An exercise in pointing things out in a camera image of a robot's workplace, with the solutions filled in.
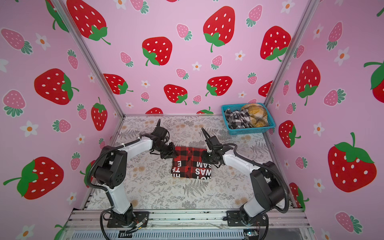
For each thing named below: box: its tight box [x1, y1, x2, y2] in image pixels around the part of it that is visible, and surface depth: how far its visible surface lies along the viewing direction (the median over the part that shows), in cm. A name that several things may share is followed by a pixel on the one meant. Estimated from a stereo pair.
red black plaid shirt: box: [171, 146, 212, 180], surface depth 90 cm
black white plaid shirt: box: [224, 109, 253, 129], surface depth 109 cm
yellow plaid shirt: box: [241, 103, 269, 128], surface depth 109 cm
